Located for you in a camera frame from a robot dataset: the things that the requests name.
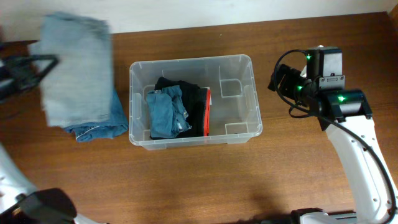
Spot light blue jeans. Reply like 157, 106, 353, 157
29, 12, 114, 128

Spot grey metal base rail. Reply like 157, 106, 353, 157
261, 207, 358, 224

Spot dark blue jeans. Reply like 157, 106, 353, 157
63, 90, 128, 142

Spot clear plastic storage bin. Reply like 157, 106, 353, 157
129, 54, 262, 151

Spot black garment with red band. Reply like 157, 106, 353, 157
146, 85, 208, 139

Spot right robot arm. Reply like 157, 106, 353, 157
129, 48, 397, 223

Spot small blue garment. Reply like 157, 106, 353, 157
146, 85, 192, 139

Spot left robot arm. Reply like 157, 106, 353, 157
1, 55, 99, 224

